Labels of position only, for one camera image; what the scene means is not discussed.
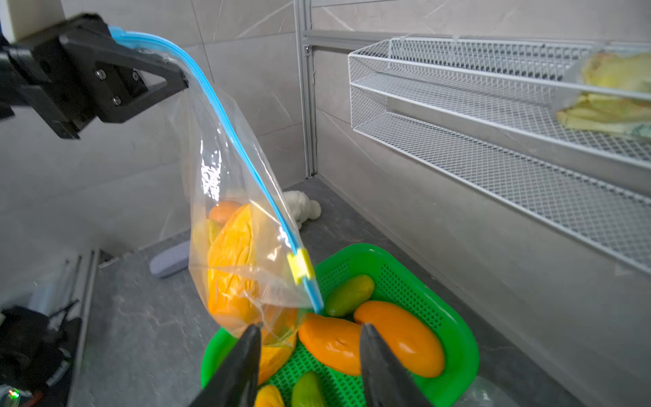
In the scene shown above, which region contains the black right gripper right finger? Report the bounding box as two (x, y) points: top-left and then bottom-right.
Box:
(359, 323), (432, 407)

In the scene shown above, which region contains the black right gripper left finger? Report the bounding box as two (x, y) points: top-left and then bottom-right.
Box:
(191, 325), (261, 406)

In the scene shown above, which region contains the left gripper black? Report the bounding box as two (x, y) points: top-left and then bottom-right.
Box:
(1, 14), (188, 139)

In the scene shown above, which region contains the yellow mango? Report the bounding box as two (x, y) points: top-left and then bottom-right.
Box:
(207, 205), (260, 332)
(254, 385), (285, 407)

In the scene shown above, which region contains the clear zip-top bag blue zipper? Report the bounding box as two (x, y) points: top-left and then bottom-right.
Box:
(110, 27), (324, 347)

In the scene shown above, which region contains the large orange mango top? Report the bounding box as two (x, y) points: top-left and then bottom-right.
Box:
(354, 300), (445, 378)

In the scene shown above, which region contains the orange-yellow mango back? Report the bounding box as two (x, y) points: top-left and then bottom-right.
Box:
(298, 313), (361, 376)

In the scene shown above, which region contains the yellow-green mango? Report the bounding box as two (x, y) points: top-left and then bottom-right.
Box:
(292, 371), (327, 407)

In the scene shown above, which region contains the green mango small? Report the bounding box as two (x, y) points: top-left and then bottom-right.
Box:
(325, 275), (376, 317)

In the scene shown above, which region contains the spare clear plastic bag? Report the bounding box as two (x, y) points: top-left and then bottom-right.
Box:
(453, 376), (520, 407)

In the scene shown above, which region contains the green plastic basket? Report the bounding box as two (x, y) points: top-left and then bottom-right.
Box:
(199, 243), (481, 407)

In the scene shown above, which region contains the purple glasses case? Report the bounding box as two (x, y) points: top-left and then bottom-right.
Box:
(149, 241), (191, 279)

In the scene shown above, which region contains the white plush toy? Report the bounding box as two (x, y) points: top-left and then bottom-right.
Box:
(283, 191), (322, 230)

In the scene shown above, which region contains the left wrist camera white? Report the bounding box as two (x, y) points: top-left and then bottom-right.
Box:
(1, 0), (65, 43)

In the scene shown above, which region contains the white wire wall basket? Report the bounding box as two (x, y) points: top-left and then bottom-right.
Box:
(349, 37), (650, 271)

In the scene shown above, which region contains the yellow packet in wire basket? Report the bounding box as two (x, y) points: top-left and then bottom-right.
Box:
(549, 52), (650, 142)

